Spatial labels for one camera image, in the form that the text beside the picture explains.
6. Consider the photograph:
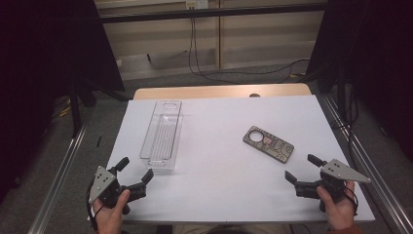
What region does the clear plastic box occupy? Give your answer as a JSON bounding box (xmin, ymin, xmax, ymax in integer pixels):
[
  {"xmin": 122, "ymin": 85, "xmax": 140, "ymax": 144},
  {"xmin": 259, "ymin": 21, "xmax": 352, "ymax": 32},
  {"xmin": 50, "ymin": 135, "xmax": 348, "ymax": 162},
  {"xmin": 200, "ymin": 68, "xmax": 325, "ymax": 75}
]
[{"xmin": 139, "ymin": 100, "xmax": 185, "ymax": 173}]

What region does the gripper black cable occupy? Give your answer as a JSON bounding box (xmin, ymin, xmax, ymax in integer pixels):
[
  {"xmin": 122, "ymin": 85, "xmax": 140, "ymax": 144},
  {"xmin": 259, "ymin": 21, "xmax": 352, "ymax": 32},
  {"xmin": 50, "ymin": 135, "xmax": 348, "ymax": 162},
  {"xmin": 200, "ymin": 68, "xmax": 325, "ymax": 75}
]
[
  {"xmin": 85, "ymin": 183, "xmax": 99, "ymax": 230},
  {"xmin": 343, "ymin": 186, "xmax": 359, "ymax": 216}
]

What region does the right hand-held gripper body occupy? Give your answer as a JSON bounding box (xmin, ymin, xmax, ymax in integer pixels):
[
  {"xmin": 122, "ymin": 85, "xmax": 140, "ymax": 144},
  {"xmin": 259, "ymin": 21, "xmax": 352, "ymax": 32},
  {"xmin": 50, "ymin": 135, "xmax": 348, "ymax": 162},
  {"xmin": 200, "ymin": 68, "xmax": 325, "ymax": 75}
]
[{"xmin": 293, "ymin": 158, "xmax": 372, "ymax": 204}]

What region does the white board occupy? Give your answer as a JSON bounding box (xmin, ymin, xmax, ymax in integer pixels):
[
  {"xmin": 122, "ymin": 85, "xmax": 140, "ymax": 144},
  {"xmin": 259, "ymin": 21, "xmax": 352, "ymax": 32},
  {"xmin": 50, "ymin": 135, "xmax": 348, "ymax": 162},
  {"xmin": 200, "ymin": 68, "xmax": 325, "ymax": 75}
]
[{"xmin": 87, "ymin": 95, "xmax": 376, "ymax": 225}]

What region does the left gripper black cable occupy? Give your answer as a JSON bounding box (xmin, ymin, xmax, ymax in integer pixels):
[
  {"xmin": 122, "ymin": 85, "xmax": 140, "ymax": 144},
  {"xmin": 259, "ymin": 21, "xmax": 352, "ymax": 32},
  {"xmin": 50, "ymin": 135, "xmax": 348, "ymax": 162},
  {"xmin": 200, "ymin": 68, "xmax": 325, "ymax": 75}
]
[{"xmin": 85, "ymin": 183, "xmax": 99, "ymax": 230}]

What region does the wooden table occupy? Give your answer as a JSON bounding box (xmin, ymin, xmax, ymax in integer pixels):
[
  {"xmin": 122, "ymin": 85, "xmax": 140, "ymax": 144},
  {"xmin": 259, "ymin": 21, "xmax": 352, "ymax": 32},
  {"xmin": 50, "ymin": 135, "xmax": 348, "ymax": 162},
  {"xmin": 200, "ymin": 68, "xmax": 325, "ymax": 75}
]
[{"xmin": 133, "ymin": 83, "xmax": 313, "ymax": 101}]

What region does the black horizontal bar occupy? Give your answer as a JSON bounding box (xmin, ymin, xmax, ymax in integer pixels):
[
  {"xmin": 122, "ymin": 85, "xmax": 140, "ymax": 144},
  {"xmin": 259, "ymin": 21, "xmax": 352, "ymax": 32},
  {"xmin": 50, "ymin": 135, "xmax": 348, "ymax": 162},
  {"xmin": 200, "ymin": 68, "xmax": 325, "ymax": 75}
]
[{"xmin": 98, "ymin": 3, "xmax": 328, "ymax": 24}]

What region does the yellow cable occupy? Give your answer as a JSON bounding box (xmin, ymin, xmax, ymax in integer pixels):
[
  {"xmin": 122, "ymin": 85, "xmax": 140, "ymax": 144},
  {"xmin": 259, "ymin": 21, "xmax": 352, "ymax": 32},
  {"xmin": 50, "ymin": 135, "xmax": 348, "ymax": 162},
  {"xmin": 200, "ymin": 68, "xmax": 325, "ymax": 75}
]
[{"xmin": 53, "ymin": 98, "xmax": 73, "ymax": 119}]

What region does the black floor cable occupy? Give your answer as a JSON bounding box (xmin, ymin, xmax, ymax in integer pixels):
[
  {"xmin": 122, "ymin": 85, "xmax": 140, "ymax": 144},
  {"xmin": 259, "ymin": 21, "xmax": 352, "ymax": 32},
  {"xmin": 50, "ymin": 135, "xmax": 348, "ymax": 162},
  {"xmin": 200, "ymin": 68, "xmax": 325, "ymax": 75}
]
[
  {"xmin": 194, "ymin": 58, "xmax": 312, "ymax": 84},
  {"xmin": 188, "ymin": 16, "xmax": 242, "ymax": 86}
]

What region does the black curtain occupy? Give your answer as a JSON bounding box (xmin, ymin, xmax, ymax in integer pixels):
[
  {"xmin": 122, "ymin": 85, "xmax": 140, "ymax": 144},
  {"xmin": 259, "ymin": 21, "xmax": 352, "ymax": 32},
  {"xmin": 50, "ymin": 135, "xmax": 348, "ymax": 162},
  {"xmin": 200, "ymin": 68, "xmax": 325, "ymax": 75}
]
[
  {"xmin": 0, "ymin": 0, "xmax": 126, "ymax": 204},
  {"xmin": 305, "ymin": 0, "xmax": 413, "ymax": 164}
]

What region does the black stand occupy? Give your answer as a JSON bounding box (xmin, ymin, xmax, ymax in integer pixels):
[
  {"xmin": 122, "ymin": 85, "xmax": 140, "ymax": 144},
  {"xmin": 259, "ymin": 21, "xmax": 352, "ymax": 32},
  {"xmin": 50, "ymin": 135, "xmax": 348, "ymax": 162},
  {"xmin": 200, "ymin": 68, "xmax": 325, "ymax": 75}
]
[
  {"xmin": 316, "ymin": 61, "xmax": 358, "ymax": 131},
  {"xmin": 68, "ymin": 79, "xmax": 131, "ymax": 139}
]

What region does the metal floor rail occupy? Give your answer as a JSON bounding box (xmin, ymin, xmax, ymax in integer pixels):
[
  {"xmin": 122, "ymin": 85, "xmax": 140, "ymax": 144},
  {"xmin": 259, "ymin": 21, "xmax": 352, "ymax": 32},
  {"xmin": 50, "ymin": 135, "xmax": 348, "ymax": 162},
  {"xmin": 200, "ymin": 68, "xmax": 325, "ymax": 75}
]
[
  {"xmin": 27, "ymin": 123, "xmax": 90, "ymax": 234},
  {"xmin": 319, "ymin": 94, "xmax": 413, "ymax": 234}
]

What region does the person's right hand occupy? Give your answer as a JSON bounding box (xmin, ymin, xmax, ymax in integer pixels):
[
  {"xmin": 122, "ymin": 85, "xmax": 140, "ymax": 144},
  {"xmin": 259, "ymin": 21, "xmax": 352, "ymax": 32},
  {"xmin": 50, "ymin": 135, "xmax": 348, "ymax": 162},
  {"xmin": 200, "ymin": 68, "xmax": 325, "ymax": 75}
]
[{"xmin": 316, "ymin": 180, "xmax": 358, "ymax": 232}]

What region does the wall power outlet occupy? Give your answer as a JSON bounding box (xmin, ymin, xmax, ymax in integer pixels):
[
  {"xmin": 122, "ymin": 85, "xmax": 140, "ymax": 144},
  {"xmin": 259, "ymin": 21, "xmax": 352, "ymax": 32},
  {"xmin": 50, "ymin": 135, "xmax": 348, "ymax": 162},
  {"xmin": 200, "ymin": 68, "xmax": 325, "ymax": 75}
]
[{"xmin": 185, "ymin": 0, "xmax": 209, "ymax": 10}]

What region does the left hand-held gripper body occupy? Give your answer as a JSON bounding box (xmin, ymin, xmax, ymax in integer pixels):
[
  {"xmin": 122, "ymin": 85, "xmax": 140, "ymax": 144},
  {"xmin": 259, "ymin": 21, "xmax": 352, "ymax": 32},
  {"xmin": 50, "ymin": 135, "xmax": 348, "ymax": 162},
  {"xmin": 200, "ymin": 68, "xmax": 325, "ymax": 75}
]
[{"xmin": 88, "ymin": 165, "xmax": 147, "ymax": 208}]

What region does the person's left hand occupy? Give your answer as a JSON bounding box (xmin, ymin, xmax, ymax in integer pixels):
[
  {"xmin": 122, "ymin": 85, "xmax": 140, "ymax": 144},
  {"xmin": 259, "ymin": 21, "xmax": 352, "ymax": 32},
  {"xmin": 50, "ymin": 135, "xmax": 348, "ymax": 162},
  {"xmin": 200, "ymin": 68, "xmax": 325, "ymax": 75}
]
[{"xmin": 92, "ymin": 189, "xmax": 131, "ymax": 234}]

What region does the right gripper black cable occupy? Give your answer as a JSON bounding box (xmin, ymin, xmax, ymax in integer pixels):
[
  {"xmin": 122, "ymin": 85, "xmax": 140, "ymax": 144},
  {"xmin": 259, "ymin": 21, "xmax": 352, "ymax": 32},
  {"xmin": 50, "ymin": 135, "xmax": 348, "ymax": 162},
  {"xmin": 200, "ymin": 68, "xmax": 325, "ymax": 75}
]
[{"xmin": 343, "ymin": 186, "xmax": 359, "ymax": 216}]

